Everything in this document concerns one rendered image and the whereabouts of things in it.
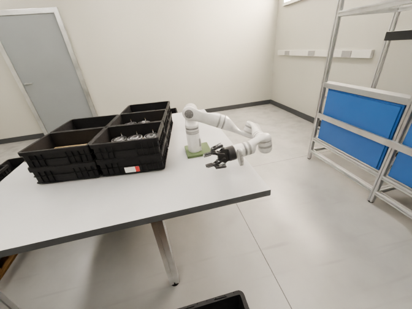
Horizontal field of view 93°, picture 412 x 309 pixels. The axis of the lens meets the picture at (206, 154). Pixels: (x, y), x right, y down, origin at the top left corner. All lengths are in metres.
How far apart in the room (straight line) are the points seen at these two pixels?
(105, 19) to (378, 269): 4.70
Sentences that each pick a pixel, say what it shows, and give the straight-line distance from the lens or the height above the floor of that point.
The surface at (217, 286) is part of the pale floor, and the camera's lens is 1.53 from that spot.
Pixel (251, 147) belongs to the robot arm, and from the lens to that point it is 0.99.
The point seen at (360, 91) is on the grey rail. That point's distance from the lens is 2.20.
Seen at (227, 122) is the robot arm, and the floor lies 0.93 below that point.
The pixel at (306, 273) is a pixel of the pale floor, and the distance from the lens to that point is 1.65.
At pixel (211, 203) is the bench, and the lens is 0.98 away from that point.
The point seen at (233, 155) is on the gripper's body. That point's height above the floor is 0.89.
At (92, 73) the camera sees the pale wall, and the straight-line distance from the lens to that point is 4.53.
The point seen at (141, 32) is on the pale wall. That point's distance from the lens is 4.37.
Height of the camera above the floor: 1.37
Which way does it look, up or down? 29 degrees down
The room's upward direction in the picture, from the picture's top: 5 degrees counter-clockwise
